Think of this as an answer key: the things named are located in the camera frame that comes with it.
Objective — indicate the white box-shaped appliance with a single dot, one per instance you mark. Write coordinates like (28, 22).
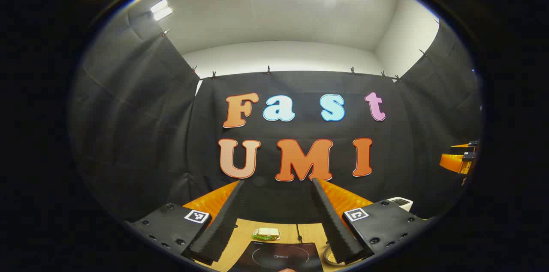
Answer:
(401, 203)

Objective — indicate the small ceiling light panel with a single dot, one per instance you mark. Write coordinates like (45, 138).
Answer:
(161, 9)

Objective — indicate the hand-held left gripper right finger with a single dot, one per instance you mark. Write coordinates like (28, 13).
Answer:
(332, 225)

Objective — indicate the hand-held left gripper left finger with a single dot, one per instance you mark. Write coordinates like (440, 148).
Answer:
(223, 225)

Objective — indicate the black induction cooktop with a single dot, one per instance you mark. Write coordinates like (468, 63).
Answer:
(279, 259)

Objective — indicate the black backdrop cloth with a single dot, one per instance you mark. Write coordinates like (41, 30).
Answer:
(171, 134)

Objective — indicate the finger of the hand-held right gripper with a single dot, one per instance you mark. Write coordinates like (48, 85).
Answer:
(473, 144)
(452, 162)

